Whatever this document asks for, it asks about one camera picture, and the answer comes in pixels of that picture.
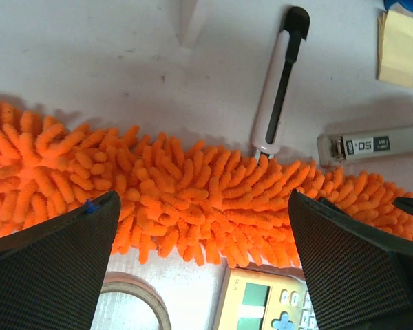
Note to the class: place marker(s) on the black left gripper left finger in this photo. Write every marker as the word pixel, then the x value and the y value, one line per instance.
pixel 51 274

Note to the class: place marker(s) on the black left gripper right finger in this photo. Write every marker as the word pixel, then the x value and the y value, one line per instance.
pixel 358 276

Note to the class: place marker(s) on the orange chenille duster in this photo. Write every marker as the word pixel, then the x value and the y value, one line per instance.
pixel 208 203

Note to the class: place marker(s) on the white wooden bookshelf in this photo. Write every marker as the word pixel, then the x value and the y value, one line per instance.
pixel 193 15

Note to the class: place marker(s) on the roll of tape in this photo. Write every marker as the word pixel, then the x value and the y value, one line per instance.
pixel 126 302

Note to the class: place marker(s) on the yellow grey calculator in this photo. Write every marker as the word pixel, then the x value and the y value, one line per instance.
pixel 252 299

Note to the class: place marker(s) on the grey black stapler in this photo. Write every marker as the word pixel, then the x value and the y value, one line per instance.
pixel 349 148

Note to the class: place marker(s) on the white utility knife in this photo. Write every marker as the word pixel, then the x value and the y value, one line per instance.
pixel 292 32

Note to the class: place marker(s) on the yellow sticky note pad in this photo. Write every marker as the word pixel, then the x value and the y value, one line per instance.
pixel 395 48

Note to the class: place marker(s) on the stack of coloured paper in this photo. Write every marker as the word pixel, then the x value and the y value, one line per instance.
pixel 400 6

